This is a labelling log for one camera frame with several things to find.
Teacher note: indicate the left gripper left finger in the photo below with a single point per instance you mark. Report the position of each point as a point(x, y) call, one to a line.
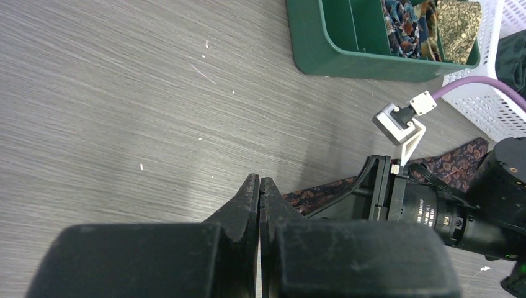
point(213, 258)

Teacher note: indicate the rolled olive gold tie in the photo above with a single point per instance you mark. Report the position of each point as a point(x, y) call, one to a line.
point(458, 24)

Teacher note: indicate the green compartment tray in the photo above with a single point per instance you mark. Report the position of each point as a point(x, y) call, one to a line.
point(348, 39)

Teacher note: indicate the rolled orange brown tie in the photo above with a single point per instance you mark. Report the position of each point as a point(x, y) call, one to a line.
point(426, 13)

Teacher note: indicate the brown paisley tie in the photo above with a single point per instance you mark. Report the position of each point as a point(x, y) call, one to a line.
point(456, 168)

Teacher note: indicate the dark green tie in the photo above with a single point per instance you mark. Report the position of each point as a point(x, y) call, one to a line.
point(510, 61)

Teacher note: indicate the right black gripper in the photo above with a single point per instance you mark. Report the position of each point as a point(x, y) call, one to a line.
point(414, 195)

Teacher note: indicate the rolled colourful striped tie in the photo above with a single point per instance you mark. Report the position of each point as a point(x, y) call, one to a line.
point(402, 30)

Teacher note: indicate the white plastic basket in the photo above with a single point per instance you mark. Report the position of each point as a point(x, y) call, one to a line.
point(489, 109)

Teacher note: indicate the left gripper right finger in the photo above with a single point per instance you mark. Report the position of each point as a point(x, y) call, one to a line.
point(358, 258)

